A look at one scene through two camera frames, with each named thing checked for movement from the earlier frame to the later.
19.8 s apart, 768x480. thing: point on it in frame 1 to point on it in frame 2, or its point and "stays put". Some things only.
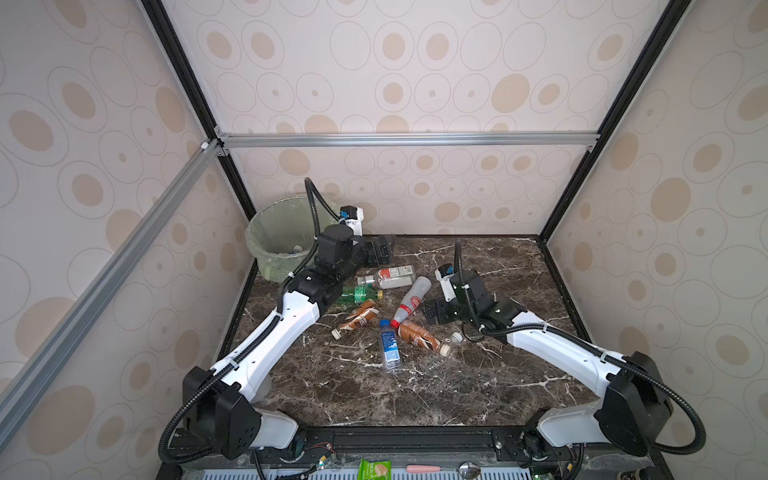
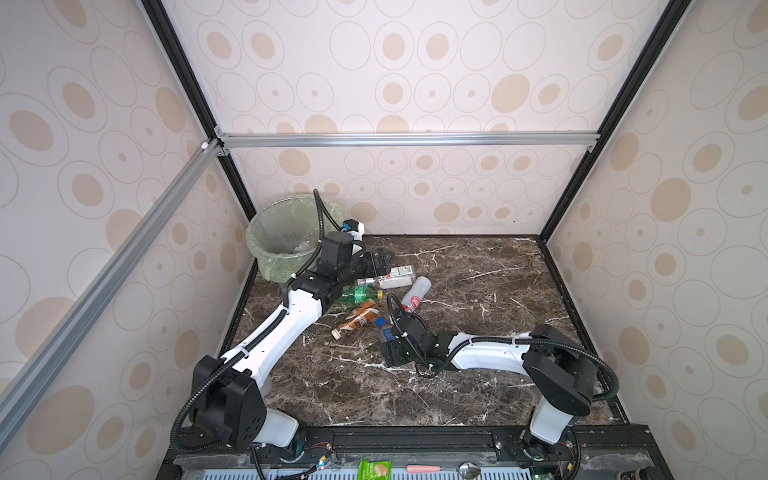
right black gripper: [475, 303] to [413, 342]
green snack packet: [375, 470] stays put
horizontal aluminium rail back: [349, 140] stays put
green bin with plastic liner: [282, 233] stays put
